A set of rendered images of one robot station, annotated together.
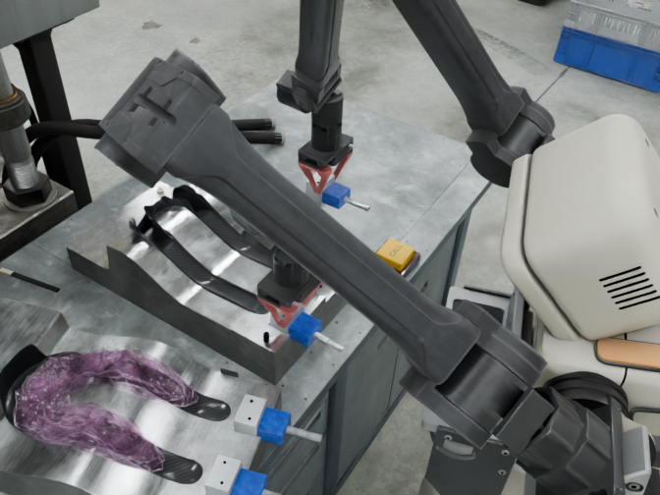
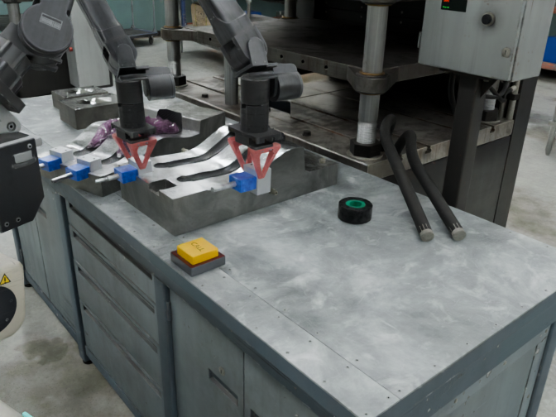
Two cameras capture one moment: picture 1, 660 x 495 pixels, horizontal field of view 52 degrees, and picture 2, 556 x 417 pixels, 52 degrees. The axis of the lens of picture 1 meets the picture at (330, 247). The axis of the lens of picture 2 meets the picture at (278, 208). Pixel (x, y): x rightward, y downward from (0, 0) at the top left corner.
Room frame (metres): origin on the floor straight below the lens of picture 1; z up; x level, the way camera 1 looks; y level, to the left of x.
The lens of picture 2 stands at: (1.48, -1.02, 1.39)
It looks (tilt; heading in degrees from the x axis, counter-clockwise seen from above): 25 degrees down; 109
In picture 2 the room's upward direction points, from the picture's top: 1 degrees clockwise
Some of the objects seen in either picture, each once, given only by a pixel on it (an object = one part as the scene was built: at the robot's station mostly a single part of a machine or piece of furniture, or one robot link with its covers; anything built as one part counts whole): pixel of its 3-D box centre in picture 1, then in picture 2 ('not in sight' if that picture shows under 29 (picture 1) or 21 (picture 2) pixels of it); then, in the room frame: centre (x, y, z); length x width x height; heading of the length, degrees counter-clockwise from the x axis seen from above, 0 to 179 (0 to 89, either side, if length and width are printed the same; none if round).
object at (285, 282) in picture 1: (291, 266); (131, 117); (0.76, 0.06, 1.02); 0.10 x 0.07 x 0.07; 150
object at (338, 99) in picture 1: (324, 105); (257, 89); (1.08, 0.02, 1.12); 0.07 x 0.06 x 0.07; 54
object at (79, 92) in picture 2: not in sight; (80, 98); (0.07, 0.75, 0.83); 0.17 x 0.13 x 0.06; 59
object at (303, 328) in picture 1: (309, 332); (122, 174); (0.74, 0.03, 0.89); 0.13 x 0.05 x 0.05; 59
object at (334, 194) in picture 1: (340, 196); (238, 182); (1.05, -0.02, 0.94); 0.13 x 0.05 x 0.05; 59
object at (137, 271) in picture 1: (209, 256); (232, 166); (0.93, 0.23, 0.87); 0.50 x 0.26 x 0.14; 59
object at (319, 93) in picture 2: not in sight; (315, 83); (0.87, 1.20, 0.87); 0.50 x 0.27 x 0.17; 59
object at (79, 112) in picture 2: not in sight; (94, 110); (0.23, 0.62, 0.84); 0.20 x 0.15 x 0.07; 59
